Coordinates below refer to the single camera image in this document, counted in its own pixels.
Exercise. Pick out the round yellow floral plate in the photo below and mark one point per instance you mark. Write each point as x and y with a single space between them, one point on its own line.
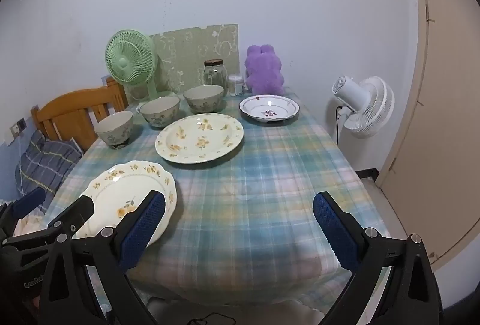
198 141

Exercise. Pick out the beige door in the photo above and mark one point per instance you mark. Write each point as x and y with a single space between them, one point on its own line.
442 122

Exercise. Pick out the white standing fan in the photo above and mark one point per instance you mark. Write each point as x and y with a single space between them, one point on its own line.
369 107

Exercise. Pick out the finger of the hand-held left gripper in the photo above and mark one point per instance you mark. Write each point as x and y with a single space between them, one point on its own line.
28 203
75 210

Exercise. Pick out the scalloped yellow floral plate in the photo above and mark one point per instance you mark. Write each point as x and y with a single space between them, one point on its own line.
112 194

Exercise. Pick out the blue plaid bedding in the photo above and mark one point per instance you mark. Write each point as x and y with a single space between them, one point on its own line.
41 164

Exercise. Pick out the cotton swab container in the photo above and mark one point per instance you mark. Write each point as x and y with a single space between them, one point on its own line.
235 85

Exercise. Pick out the plaid tablecloth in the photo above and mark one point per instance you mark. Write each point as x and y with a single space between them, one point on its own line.
255 197

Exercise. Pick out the floral ceramic bowl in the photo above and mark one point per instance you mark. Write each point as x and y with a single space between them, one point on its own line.
159 113
112 128
204 100

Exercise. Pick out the green desk fan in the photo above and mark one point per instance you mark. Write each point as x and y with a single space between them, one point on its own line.
125 60

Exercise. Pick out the purple plush toy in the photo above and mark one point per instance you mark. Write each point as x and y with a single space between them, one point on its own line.
264 70

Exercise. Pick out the white red-rimmed plate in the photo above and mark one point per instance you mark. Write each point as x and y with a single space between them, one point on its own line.
268 108

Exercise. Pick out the green patterned board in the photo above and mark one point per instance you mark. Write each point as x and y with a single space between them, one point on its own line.
195 47

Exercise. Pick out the wall socket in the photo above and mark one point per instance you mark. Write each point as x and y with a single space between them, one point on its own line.
18 126

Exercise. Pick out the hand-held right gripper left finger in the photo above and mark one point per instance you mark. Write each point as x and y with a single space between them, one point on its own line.
144 227

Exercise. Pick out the white crumpled cloth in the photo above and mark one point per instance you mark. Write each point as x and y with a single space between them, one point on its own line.
32 222

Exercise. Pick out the wooden chair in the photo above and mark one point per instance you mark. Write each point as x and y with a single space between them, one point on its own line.
71 111

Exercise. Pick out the glass jar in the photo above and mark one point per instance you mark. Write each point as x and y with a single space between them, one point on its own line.
215 75

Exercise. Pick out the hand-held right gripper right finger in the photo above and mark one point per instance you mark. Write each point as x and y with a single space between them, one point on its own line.
333 231

